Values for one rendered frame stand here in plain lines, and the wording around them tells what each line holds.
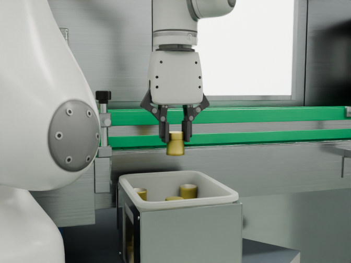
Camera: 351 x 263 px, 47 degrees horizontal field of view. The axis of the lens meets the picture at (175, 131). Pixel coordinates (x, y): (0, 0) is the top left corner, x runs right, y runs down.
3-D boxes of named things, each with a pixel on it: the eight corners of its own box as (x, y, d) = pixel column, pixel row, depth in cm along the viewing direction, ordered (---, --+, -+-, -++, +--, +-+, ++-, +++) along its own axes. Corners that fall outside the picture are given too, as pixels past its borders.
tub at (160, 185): (197, 208, 87) (197, 169, 87) (244, 247, 66) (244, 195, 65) (117, 216, 82) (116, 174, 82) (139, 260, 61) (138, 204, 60)
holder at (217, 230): (188, 236, 93) (188, 170, 92) (241, 294, 67) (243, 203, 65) (114, 244, 88) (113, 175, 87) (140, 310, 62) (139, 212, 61)
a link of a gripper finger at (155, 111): (164, 106, 78) (164, 141, 79) (148, 107, 77) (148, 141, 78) (169, 107, 75) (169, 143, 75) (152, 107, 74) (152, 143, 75)
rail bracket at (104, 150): (105, 148, 87) (104, 90, 86) (117, 161, 71) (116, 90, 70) (91, 148, 87) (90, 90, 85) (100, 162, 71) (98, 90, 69)
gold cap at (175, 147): (187, 155, 77) (187, 132, 76) (168, 156, 76) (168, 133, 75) (181, 152, 80) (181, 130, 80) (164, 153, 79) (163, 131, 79)
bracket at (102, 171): (107, 181, 87) (107, 149, 86) (114, 192, 77) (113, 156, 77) (90, 182, 85) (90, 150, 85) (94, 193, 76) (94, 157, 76)
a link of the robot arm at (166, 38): (191, 36, 81) (191, 52, 81) (148, 35, 78) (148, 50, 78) (206, 31, 73) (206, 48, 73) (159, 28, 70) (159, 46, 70)
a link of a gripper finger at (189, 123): (196, 106, 80) (196, 140, 80) (181, 106, 79) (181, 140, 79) (202, 107, 77) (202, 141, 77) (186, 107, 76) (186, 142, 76)
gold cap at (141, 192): (126, 191, 79) (126, 213, 79) (142, 192, 78) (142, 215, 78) (134, 187, 82) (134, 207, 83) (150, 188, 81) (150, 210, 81)
